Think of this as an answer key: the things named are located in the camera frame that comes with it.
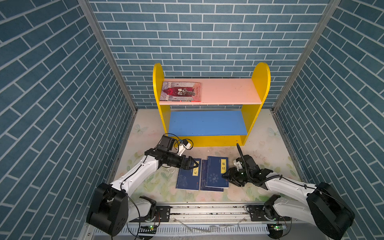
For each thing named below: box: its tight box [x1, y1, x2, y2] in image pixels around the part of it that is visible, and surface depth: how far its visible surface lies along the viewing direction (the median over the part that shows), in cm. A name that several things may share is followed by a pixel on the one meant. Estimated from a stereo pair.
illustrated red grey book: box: [160, 81, 202, 102], surface depth 74 cm
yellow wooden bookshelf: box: [152, 62, 271, 147], surface depth 77 cm
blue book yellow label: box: [205, 156, 229, 189], surface depth 88 cm
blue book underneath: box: [200, 159, 224, 192], surface depth 86 cm
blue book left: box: [175, 158, 202, 191], surface depth 85 cm
